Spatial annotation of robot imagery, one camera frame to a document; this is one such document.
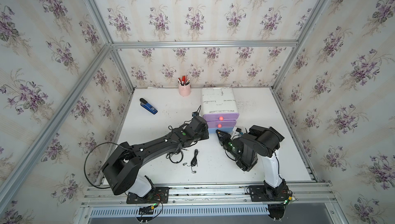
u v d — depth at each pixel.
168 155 0.85
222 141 0.82
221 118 0.80
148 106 1.06
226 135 0.85
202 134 0.70
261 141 0.54
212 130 0.92
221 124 0.86
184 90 1.11
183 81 1.12
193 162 0.83
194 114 0.78
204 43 0.97
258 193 0.73
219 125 0.86
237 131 0.88
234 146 0.73
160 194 0.73
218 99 0.85
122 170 0.42
